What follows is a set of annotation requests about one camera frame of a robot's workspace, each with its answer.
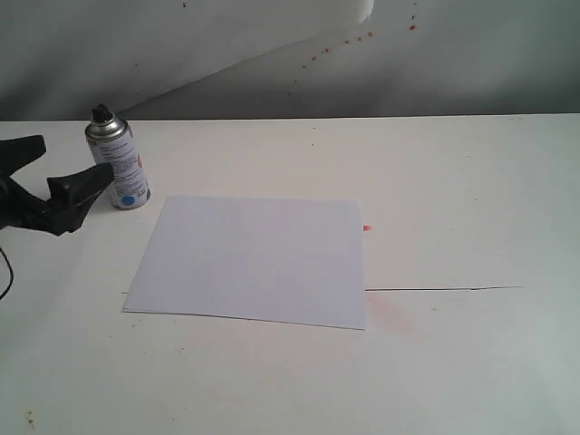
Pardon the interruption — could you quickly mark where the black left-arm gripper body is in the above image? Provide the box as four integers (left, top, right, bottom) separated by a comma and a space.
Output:
1, 173, 86, 235

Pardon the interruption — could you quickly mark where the silver spray paint can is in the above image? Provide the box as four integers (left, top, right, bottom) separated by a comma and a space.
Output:
84, 104, 151, 210

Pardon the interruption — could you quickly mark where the white backdrop sheet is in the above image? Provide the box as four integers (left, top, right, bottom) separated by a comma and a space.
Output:
1, 1, 373, 121

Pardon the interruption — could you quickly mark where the white paper sheet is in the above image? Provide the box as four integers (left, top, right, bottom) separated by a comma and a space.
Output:
123, 196, 366, 330

